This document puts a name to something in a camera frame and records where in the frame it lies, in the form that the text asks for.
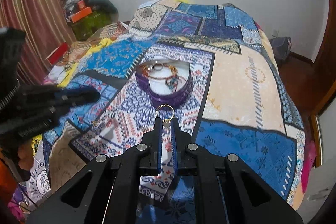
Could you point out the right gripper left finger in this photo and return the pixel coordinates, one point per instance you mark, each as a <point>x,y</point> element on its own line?
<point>151,163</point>

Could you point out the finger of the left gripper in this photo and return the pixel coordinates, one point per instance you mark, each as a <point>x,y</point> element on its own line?
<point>76,97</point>

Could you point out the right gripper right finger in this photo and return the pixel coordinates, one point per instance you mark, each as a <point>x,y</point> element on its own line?
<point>182,161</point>

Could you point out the red box on bed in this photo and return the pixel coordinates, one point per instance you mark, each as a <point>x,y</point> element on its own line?
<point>56,55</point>

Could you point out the purple heart-shaped tin box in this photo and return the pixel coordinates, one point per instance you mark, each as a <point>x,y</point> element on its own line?
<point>170,86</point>

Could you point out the yellow cloth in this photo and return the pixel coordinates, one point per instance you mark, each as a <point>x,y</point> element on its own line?
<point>78,56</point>

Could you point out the green plush pile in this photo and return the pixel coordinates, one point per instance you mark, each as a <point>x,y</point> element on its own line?
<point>87,26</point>

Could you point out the patchwork patterned bedspread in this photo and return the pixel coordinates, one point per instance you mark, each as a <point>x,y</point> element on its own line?
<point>238,103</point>

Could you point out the orange box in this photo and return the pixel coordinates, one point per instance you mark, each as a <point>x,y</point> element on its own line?
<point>81,14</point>

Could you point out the striped red curtain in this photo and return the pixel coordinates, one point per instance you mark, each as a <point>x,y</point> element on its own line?
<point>46,28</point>

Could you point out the pink croc shoe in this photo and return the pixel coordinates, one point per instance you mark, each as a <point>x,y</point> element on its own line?
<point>309,158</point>

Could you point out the dark bag on floor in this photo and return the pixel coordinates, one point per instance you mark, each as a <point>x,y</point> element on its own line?
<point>281,48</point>

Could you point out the brown wooden door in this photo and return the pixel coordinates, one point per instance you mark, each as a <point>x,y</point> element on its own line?
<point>324,65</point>

